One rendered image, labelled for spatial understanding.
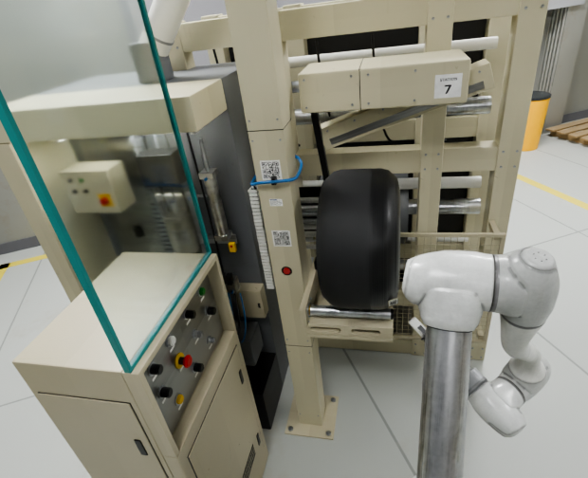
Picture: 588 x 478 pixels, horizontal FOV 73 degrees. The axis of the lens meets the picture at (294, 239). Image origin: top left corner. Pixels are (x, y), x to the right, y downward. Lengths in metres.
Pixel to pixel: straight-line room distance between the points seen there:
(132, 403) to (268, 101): 0.99
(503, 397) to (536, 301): 0.53
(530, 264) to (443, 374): 0.30
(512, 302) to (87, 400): 1.12
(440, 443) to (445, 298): 0.32
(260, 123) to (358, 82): 0.41
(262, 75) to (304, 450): 1.84
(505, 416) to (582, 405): 1.37
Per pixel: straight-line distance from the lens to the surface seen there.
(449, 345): 0.99
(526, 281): 0.96
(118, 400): 1.27
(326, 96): 1.62
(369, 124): 1.77
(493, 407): 1.44
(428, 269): 0.95
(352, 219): 1.37
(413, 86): 1.60
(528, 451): 2.51
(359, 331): 1.73
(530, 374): 1.47
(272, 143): 1.43
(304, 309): 1.65
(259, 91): 1.40
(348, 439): 2.40
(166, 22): 1.80
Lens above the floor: 2.03
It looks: 31 degrees down
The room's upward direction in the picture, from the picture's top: 8 degrees counter-clockwise
